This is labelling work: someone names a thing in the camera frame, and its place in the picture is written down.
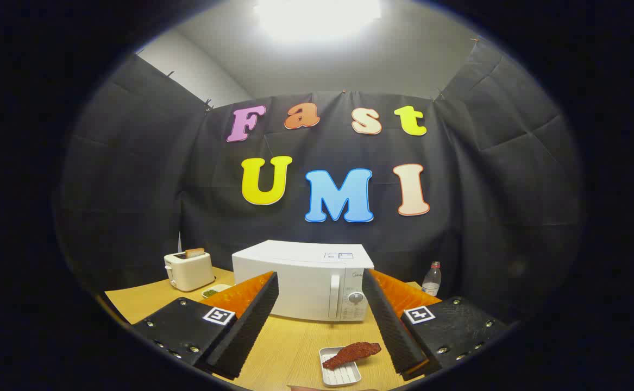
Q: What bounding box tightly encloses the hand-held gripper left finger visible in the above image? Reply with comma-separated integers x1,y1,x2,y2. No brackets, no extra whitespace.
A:
130,270,280,381

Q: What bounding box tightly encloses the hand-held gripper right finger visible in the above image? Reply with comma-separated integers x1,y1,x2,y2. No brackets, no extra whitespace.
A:
361,268,512,382

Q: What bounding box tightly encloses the red-brown fried chicken piece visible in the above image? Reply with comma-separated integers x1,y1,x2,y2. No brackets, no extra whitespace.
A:
322,342,382,371

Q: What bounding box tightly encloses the white toaster oven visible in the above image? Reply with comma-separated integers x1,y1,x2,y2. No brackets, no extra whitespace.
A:
232,240,375,323

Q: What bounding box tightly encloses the white pop-up toaster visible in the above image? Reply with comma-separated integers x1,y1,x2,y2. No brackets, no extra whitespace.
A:
164,251,215,292

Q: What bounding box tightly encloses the white divided dish with beans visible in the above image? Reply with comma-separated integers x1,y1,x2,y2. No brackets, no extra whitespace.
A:
201,283,232,299

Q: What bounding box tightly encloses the clear plastic bottle red label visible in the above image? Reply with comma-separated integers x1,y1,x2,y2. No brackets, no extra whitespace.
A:
422,261,442,297

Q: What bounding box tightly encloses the small white ribbed tray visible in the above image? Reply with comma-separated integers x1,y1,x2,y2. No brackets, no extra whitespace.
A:
318,346,362,387

